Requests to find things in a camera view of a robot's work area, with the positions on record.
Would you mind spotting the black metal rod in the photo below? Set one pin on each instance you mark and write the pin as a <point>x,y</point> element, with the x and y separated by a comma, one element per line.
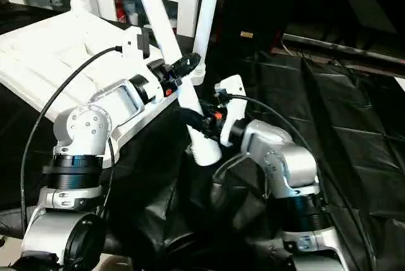
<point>348,46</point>

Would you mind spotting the black plastic mat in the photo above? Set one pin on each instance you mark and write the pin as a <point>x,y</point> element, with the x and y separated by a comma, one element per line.
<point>354,125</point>

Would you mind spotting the small yellow label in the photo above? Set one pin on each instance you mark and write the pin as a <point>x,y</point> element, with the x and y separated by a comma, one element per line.
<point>247,34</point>

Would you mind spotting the white plastic table top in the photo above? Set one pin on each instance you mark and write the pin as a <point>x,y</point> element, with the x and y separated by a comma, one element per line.
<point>63,56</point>

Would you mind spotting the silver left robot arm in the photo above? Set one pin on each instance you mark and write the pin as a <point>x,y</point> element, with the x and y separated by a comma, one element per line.
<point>88,125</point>

